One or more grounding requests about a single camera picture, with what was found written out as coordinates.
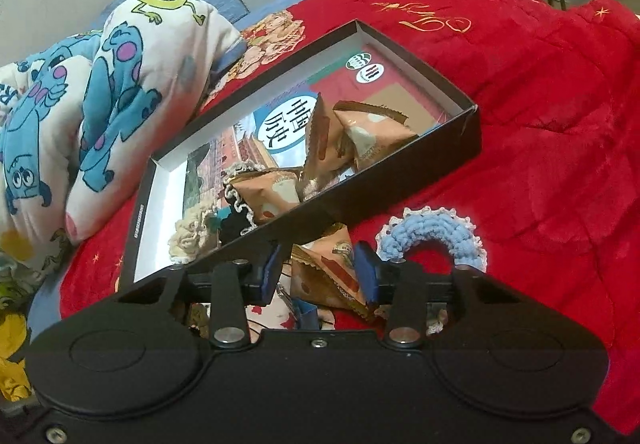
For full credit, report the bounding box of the orange snack packet upright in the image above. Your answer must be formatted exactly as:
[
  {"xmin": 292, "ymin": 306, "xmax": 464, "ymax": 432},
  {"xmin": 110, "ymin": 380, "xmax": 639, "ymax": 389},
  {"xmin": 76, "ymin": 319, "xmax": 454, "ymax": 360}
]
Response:
[{"xmin": 297, "ymin": 93, "xmax": 354, "ymax": 201}]

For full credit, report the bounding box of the black shallow cardboard box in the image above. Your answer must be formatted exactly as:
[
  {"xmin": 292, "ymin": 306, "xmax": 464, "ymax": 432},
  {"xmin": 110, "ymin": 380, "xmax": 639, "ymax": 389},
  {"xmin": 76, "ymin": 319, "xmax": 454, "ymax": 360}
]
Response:
[{"xmin": 122, "ymin": 21, "xmax": 480, "ymax": 285}]

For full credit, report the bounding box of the red plush blanket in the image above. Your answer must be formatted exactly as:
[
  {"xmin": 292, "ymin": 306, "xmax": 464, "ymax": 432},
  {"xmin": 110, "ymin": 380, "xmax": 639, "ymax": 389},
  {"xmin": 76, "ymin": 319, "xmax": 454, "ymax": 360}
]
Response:
[{"xmin": 58, "ymin": 0, "xmax": 640, "ymax": 434}]

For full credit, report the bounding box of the white cartoon monster quilt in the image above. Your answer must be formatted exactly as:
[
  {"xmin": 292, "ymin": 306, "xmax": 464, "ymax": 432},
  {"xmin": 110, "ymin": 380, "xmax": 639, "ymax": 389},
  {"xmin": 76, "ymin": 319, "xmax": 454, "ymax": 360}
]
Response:
[{"xmin": 1, "ymin": 0, "xmax": 245, "ymax": 309}]

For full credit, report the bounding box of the black white-trimmed crochet scrunchie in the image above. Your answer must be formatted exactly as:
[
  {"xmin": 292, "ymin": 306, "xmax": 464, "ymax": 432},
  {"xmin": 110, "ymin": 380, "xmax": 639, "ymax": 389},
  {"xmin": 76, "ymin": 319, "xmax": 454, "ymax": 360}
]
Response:
[{"xmin": 216, "ymin": 159, "xmax": 265, "ymax": 246}]

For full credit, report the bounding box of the blue crochet scrunchie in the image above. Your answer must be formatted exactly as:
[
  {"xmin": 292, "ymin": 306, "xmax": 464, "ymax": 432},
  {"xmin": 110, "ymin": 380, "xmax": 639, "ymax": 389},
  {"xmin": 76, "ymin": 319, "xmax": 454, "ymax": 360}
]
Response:
[{"xmin": 375, "ymin": 206, "xmax": 488, "ymax": 273}]

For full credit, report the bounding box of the beige crochet scrunchie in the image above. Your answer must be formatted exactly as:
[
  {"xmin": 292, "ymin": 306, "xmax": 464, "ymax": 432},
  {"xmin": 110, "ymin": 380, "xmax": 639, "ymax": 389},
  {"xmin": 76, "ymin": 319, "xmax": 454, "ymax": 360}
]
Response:
[{"xmin": 168, "ymin": 201, "xmax": 219, "ymax": 264}]

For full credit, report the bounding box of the Chinese history textbook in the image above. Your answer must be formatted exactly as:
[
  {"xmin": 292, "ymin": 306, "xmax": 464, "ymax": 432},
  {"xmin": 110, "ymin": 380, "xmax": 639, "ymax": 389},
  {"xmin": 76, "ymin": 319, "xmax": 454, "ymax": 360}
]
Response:
[{"xmin": 182, "ymin": 42, "xmax": 450, "ymax": 210}]

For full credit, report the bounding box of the orange triangular snack packet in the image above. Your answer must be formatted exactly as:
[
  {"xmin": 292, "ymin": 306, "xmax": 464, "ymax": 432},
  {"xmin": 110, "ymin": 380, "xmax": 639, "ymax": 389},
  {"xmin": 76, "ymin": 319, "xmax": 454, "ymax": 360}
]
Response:
[{"xmin": 230, "ymin": 169, "xmax": 300, "ymax": 225}]

